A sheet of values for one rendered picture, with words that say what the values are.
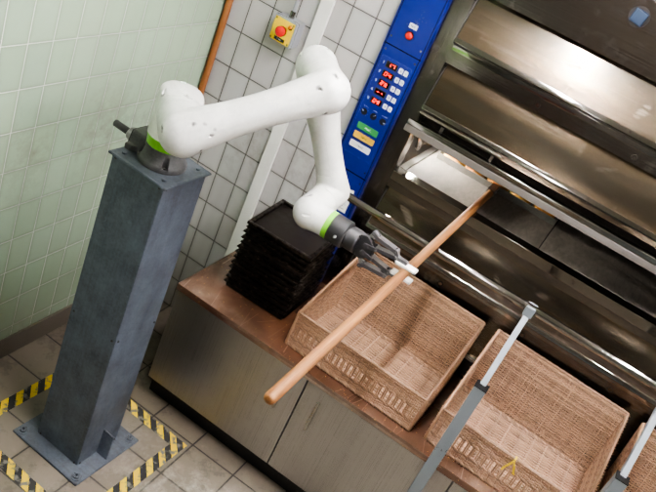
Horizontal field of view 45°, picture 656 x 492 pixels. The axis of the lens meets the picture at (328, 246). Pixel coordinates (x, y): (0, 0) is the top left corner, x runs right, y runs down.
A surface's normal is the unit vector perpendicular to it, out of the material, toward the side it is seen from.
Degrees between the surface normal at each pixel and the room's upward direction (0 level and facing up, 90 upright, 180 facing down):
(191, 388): 90
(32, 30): 90
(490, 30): 70
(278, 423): 90
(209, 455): 0
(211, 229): 90
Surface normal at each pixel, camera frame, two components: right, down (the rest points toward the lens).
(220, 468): 0.36, -0.80
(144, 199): -0.48, 0.29
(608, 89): -0.29, 0.02
